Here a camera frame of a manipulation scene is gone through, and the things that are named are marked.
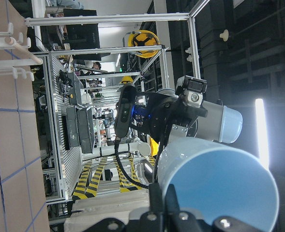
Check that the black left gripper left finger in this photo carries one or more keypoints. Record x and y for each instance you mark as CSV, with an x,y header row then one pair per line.
x,y
155,196

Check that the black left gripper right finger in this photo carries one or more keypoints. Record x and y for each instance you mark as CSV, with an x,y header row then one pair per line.
x,y
171,201

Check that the right arm gripper body black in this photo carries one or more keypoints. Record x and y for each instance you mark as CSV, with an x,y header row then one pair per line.
x,y
180,108

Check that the light blue cup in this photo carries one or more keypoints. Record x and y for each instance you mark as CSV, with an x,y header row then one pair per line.
x,y
218,180

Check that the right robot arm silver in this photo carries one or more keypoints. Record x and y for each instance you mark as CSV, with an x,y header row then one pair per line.
x,y
191,133

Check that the white cup rack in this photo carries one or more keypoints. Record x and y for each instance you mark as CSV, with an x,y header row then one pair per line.
x,y
19,55

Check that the yellow hard hat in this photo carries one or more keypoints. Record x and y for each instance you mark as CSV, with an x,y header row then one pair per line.
x,y
143,38

